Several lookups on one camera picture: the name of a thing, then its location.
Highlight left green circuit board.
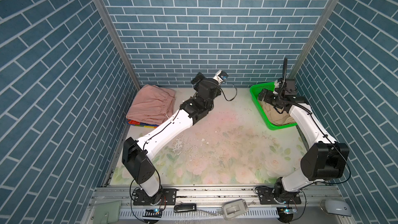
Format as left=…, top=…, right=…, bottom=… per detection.
left=143, top=208, right=163, bottom=219

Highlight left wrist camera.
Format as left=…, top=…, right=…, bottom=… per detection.
left=213, top=70, right=229, bottom=85

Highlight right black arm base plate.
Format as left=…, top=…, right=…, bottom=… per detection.
left=254, top=186, right=302, bottom=205

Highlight green plastic basket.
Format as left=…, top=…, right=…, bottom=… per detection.
left=250, top=82, right=297, bottom=130

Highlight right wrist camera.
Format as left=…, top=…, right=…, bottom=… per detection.
left=278, top=79, right=297, bottom=97

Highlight green circuit board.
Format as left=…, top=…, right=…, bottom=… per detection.
left=143, top=208, right=163, bottom=219
left=277, top=207, right=296, bottom=216

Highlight rainbow striped shorts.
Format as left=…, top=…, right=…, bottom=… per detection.
left=127, top=119, right=158, bottom=128

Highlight white slotted cable duct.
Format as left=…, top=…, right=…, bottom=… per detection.
left=119, top=207, right=279, bottom=220

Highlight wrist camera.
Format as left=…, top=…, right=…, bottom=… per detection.
left=213, top=70, right=229, bottom=85
left=278, top=79, right=297, bottom=97

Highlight pale green plastic plate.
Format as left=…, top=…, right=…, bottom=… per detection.
left=93, top=201, right=121, bottom=224

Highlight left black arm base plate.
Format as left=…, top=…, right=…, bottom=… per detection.
left=133, top=188, right=177, bottom=206

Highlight grey plastic clip device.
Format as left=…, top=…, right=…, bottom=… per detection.
left=221, top=199, right=248, bottom=220

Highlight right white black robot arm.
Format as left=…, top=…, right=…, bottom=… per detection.
left=258, top=89, right=349, bottom=195

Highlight right green circuit board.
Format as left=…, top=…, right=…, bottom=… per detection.
left=277, top=207, right=296, bottom=216

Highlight white computer mouse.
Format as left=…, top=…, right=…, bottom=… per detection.
left=320, top=199, right=352, bottom=217

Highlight beige shorts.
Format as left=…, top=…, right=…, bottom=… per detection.
left=259, top=101, right=296, bottom=126

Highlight pink shorts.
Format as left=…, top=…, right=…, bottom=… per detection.
left=126, top=85, right=176, bottom=125

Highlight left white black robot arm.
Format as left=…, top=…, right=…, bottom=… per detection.
left=121, top=70, right=228, bottom=198

